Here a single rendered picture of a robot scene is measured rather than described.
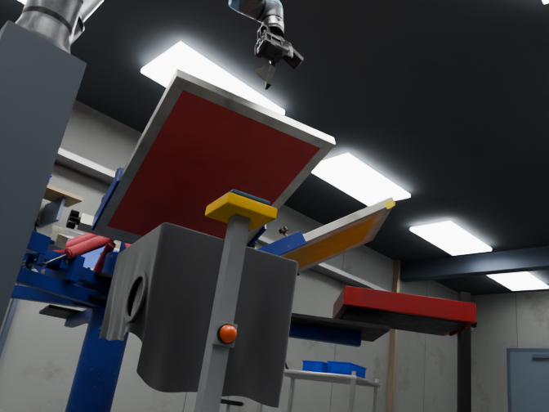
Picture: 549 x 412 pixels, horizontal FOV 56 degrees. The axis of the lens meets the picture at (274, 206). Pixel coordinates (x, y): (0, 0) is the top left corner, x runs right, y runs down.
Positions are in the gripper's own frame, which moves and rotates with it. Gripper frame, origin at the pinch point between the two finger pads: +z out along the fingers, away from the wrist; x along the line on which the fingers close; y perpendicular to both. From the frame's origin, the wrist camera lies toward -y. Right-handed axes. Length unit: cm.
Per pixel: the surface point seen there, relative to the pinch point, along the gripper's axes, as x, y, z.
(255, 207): 5, 12, 59
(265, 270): -27, -10, 53
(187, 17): -141, -12, -222
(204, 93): -12.5, 19.5, 7.4
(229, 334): -4, 13, 86
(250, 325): -33, -8, 69
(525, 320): -421, -792, -251
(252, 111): -11.8, 3.4, 7.3
